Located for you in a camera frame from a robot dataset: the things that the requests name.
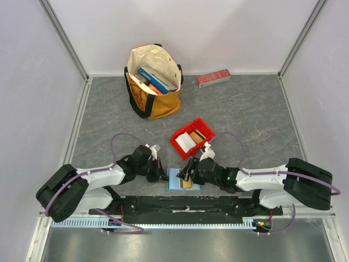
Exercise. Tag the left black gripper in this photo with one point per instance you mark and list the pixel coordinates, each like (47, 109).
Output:
(159, 174)

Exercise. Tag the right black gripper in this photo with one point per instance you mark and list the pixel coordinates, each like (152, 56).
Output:
(193, 168)

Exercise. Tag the gold brown credit card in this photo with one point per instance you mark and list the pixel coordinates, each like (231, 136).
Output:
(182, 184)

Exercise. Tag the blue leather card holder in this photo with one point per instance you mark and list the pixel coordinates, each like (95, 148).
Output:
(173, 180)

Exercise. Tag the white cards stack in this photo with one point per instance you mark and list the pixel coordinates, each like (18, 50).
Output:
(185, 142)

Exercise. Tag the red plastic bin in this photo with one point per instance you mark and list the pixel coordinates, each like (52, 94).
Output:
(198, 124)

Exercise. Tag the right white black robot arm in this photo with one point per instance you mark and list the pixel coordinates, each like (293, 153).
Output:
(297, 182)

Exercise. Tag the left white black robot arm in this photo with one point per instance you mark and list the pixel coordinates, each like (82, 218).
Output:
(72, 190)

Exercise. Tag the brown striped card in bin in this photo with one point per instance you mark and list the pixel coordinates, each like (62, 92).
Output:
(197, 136)

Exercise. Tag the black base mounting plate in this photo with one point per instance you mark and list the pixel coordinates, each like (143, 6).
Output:
(133, 206)

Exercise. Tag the yellow canvas tote bag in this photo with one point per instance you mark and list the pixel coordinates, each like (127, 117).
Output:
(145, 102)

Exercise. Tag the orange book in bag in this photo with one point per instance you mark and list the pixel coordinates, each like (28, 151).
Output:
(154, 89)

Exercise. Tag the blue book in bag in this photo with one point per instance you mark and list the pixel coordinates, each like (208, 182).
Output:
(154, 78)

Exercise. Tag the red rectangular carton box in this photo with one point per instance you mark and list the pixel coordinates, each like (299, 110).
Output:
(213, 78)

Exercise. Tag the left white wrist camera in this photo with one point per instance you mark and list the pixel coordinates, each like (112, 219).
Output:
(154, 150)

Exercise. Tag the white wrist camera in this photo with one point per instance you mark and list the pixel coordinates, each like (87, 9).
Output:
(154, 150)
(206, 152)

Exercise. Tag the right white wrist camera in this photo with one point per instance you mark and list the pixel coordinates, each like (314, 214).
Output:
(206, 152)

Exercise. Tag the grey slotted cable duct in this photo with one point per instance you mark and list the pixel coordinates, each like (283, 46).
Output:
(107, 223)

